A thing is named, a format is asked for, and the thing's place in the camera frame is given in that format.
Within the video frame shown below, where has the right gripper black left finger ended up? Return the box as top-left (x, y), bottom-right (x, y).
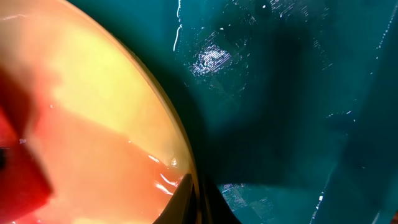
top-left (154, 174), bottom-right (197, 224)

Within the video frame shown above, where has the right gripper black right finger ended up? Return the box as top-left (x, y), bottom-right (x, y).
top-left (200, 178), bottom-right (241, 224)

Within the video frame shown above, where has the yellow plate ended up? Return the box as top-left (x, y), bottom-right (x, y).
top-left (1, 1), bottom-right (197, 223)

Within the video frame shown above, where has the blue plastic tray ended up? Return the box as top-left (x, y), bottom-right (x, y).
top-left (75, 0), bottom-right (397, 223)

